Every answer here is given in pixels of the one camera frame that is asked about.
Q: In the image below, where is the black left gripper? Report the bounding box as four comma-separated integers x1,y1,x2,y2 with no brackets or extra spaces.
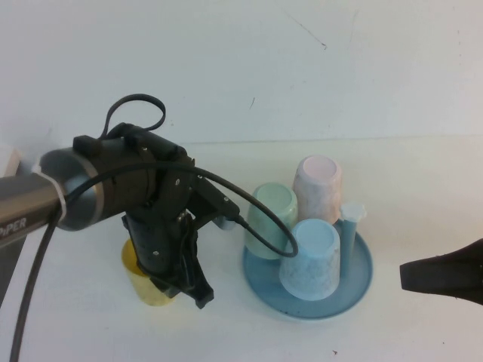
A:
121,176,216,310

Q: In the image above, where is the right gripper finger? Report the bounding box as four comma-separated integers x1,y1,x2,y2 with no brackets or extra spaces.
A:
399,238,483,301

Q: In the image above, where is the yellow plastic cup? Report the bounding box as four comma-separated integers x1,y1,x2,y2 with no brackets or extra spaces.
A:
120,239,178,308

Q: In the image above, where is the blue round cup stand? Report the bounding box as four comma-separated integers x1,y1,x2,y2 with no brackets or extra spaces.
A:
241,201,374,321

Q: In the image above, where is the green plastic cup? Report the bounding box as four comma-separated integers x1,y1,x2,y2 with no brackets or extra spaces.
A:
244,182,299,260

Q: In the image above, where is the light blue plastic cup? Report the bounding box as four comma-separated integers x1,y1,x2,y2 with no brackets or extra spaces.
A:
278,219,342,302

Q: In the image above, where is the pink plastic cup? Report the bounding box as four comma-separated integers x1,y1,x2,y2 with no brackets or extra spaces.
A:
292,155,344,225

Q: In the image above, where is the white board with beige edge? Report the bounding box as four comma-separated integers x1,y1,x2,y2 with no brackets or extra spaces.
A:
0,145,22,178

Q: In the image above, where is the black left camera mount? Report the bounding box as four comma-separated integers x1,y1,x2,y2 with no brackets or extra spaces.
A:
73,122,241,229

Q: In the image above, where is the white cable tie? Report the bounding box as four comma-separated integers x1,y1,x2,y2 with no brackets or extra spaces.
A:
32,164,68,223

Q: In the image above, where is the black flat cable loop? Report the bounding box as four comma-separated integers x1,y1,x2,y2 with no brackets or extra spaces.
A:
101,93,167,143

